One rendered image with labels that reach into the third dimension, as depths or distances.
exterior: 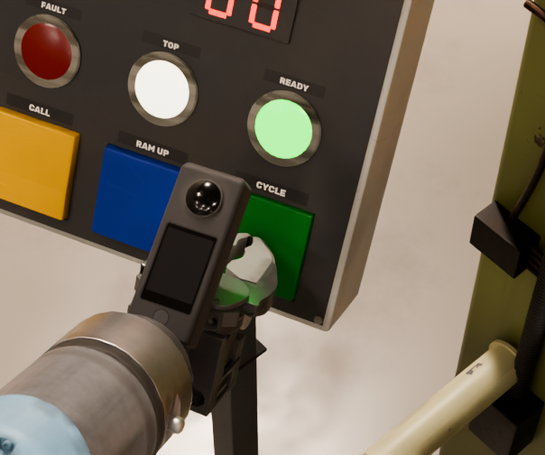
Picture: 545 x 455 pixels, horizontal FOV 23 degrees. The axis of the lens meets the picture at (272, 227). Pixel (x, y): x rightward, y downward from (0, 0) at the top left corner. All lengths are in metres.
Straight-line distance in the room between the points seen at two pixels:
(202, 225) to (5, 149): 0.28
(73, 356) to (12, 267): 1.53
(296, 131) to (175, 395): 0.26
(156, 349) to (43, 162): 0.31
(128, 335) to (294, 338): 1.38
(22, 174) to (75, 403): 0.39
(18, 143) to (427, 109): 1.51
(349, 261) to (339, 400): 1.11
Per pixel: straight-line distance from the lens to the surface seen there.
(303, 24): 0.95
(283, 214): 0.99
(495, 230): 1.27
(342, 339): 2.16
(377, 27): 0.93
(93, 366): 0.75
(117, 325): 0.79
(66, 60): 1.03
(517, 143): 1.22
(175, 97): 1.00
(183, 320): 0.84
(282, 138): 0.97
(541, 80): 1.15
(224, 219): 0.84
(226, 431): 1.54
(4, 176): 1.08
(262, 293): 0.90
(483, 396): 1.38
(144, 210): 1.03
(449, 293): 2.23
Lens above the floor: 1.81
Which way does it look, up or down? 52 degrees down
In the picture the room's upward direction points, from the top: straight up
